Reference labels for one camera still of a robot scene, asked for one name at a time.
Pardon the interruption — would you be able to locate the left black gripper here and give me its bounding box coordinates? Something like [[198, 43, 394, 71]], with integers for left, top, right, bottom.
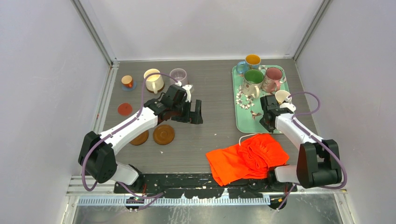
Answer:
[[172, 98, 202, 124]]

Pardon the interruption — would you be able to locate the green inside mug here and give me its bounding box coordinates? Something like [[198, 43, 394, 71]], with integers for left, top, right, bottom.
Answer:
[[241, 69, 264, 98]]

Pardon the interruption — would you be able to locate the brown wooden coaster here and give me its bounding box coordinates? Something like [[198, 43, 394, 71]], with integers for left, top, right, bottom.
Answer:
[[130, 130, 149, 146], [146, 84, 165, 94], [153, 125, 175, 145]]

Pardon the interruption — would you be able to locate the lilac ceramic mug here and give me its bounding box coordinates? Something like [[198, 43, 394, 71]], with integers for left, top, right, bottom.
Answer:
[[169, 68, 189, 85]]

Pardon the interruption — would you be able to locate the cream white mug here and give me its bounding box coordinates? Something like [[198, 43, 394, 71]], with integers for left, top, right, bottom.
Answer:
[[143, 69, 164, 92]]

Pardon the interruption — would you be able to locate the red round coaster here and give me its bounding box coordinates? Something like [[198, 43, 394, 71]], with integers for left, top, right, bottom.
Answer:
[[117, 103, 133, 116]]

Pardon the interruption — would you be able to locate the small tan cup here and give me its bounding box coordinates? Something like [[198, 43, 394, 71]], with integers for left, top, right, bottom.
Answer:
[[121, 75, 134, 87]]

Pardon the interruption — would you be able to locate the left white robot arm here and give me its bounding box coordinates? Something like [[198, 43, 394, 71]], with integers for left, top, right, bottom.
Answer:
[[78, 82, 203, 193]]

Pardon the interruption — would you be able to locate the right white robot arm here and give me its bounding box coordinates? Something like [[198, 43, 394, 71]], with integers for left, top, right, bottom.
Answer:
[[260, 95, 345, 191]]

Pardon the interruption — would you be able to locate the blue round coaster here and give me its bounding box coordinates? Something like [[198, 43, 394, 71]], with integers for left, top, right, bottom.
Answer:
[[121, 81, 137, 91]]

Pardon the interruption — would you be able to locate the green floral tray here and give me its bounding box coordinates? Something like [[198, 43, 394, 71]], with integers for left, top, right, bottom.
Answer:
[[232, 65, 295, 134]]

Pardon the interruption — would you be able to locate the pink floral mug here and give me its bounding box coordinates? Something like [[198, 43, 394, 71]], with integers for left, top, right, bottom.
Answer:
[[262, 67, 283, 93]]

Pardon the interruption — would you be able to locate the blue mug yellow inside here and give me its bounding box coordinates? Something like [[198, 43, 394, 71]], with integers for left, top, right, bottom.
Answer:
[[236, 54, 261, 74]]

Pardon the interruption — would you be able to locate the orange cloth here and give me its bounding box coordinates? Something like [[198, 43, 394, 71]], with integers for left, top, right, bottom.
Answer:
[[206, 133, 290, 186]]

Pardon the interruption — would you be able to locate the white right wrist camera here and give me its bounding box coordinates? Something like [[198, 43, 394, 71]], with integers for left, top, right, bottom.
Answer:
[[280, 102, 297, 113]]

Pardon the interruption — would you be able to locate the white cord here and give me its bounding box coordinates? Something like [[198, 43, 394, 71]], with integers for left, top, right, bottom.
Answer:
[[238, 133, 258, 146]]

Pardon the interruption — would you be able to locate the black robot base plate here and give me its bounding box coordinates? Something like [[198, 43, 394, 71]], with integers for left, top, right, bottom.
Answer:
[[127, 173, 292, 199]]

